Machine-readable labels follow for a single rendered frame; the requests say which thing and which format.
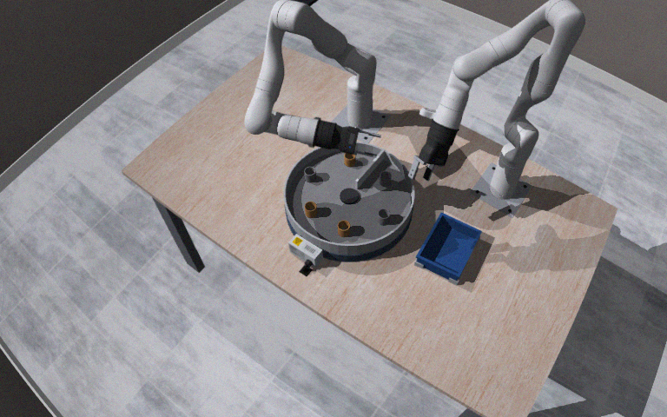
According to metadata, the bronze bushing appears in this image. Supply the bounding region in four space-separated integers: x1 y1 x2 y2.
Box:
305 202 317 218
338 220 350 237
344 153 355 167

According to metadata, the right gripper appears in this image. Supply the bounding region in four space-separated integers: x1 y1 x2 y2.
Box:
296 117 381 157

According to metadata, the blue crate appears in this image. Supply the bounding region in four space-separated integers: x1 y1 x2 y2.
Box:
416 212 482 281

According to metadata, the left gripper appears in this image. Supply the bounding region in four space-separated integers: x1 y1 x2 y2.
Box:
408 104 463 181

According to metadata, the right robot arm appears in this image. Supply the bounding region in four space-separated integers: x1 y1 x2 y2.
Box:
244 0 376 141

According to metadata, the grey metal bushing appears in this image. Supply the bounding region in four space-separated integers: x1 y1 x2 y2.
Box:
304 167 316 182
380 171 392 187
377 208 390 225

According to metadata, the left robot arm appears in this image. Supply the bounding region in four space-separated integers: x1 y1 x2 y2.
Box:
440 0 585 200

